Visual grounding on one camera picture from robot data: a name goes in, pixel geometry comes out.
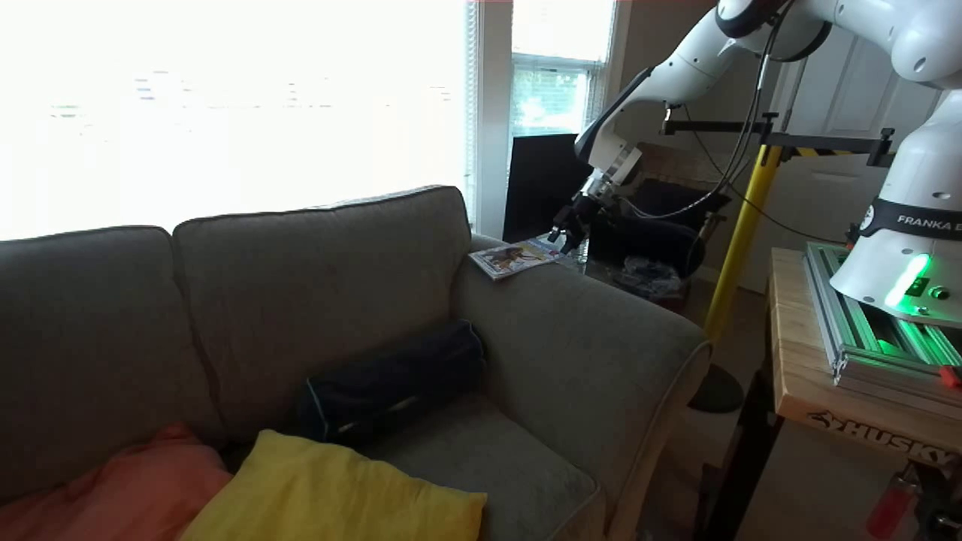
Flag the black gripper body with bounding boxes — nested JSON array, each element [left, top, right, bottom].
[[562, 184, 625, 239]]

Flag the colourful printed magazine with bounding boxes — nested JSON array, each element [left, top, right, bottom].
[[467, 235, 567, 286]]

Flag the black flat screen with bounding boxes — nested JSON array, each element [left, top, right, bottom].
[[501, 130, 597, 246]]

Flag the black chair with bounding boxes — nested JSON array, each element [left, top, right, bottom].
[[583, 176, 716, 278]]

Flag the small sash window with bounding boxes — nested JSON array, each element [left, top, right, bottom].
[[508, 0, 624, 142]]

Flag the yellow stand pole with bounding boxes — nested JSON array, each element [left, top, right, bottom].
[[702, 142, 787, 345]]

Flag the black round stand base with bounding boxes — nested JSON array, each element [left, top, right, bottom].
[[690, 361, 753, 417]]

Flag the black horizontal stand bar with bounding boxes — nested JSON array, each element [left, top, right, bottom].
[[659, 104, 901, 169]]

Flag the black cylindrical bolster cushion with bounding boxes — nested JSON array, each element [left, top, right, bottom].
[[286, 319, 494, 452]]

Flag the grey fabric sofa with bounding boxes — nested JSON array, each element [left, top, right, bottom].
[[0, 184, 716, 541]]

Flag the wooden workbench table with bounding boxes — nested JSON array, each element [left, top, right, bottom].
[[704, 242, 962, 541]]

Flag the aluminium robot mounting plate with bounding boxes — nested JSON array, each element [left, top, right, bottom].
[[802, 237, 962, 405]]

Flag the yellow blanket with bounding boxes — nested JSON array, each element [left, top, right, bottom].
[[177, 427, 494, 541]]

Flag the large bright blinds window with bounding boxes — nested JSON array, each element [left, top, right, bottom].
[[0, 0, 476, 246]]

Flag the red clamp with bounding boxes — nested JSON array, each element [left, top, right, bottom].
[[864, 466, 922, 541]]

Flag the pink orange cushion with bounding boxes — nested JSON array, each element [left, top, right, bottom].
[[0, 425, 235, 541]]

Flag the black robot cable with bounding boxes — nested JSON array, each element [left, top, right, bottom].
[[600, 39, 867, 250]]

